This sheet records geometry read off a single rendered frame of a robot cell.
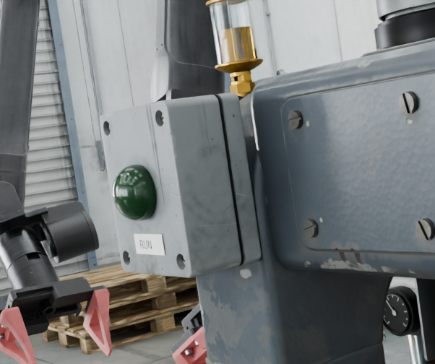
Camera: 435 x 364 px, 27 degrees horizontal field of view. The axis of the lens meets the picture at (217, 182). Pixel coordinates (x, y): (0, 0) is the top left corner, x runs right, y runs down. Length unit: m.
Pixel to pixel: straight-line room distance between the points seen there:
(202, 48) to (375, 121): 0.45
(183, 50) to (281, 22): 7.85
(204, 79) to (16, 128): 0.50
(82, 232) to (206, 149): 0.76
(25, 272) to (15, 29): 0.38
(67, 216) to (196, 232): 0.78
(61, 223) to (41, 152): 7.37
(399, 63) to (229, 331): 0.20
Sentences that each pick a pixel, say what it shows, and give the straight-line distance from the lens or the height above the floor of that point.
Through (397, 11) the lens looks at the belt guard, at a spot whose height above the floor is 1.37.
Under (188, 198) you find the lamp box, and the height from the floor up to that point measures 1.28.
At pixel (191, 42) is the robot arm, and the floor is 1.40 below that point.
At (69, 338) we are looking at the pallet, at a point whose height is 0.07.
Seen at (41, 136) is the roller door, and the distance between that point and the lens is 8.59.
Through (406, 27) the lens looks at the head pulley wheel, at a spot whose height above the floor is 1.35.
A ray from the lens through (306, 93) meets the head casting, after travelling 0.44.
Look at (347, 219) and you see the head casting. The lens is 0.43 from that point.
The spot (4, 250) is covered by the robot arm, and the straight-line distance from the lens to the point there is 1.20.
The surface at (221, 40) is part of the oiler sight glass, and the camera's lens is 0.53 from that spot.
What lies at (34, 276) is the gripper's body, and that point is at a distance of 1.16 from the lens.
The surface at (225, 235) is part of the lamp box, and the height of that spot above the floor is 1.26.
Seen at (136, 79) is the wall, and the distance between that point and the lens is 9.16.
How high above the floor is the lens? 1.31
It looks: 3 degrees down
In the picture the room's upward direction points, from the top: 8 degrees counter-clockwise
